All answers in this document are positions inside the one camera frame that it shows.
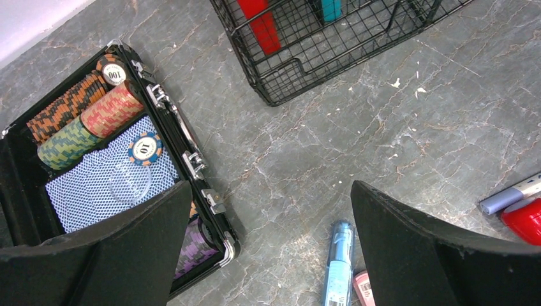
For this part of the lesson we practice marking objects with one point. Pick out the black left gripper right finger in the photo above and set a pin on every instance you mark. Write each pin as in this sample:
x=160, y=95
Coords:
x=413, y=258

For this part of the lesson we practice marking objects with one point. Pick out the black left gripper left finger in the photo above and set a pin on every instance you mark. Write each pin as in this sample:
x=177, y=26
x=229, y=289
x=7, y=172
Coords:
x=127, y=259

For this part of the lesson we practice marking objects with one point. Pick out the pink small highlighter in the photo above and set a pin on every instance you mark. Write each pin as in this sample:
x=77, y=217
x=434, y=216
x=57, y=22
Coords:
x=362, y=287

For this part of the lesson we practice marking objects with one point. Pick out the blue small highlighter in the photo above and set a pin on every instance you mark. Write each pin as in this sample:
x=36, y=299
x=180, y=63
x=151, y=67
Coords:
x=337, y=288

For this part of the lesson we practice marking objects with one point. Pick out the black wire mesh organizer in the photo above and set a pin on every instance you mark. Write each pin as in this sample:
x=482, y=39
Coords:
x=313, y=51

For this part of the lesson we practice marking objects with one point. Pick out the teal blue clipboard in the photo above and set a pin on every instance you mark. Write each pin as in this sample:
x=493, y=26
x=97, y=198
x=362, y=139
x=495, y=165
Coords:
x=331, y=10

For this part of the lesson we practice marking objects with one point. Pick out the red clipboard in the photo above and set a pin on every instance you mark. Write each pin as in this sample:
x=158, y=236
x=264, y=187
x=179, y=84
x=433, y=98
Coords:
x=263, y=27

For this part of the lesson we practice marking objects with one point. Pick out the purple chip stack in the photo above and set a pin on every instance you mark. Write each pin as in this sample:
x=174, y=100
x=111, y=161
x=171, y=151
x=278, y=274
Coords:
x=197, y=247

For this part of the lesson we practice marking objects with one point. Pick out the clear dealer button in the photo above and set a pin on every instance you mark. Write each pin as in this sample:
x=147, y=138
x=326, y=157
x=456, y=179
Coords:
x=129, y=182

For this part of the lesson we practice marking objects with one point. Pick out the blue tan chip stack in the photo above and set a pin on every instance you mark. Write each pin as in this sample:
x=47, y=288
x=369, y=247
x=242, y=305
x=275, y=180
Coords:
x=193, y=211

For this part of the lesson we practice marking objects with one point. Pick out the blue playing card deck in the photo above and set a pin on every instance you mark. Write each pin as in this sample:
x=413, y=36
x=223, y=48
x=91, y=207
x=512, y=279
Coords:
x=80, y=197

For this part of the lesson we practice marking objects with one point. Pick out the blue ten poker chip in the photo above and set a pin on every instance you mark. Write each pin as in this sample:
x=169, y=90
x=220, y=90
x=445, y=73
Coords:
x=145, y=149

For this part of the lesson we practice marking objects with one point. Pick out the red black stamp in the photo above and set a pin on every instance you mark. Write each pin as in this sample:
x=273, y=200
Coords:
x=523, y=218

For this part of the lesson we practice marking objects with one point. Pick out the black poker chip case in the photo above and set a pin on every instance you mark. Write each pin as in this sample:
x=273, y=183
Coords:
x=27, y=215

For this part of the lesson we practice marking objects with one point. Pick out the white lilac capped marker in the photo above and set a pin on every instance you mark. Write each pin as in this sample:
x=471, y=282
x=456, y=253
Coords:
x=511, y=195

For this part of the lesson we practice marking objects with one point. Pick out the green chip stack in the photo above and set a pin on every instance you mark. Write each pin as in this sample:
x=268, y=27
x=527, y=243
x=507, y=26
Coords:
x=70, y=143

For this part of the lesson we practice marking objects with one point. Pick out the red chip stack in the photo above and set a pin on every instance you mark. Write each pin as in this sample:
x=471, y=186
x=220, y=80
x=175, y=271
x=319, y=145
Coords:
x=113, y=110

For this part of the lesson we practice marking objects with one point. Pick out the orange black chip stack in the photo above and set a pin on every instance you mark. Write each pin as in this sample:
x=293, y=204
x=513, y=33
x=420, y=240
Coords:
x=110, y=71

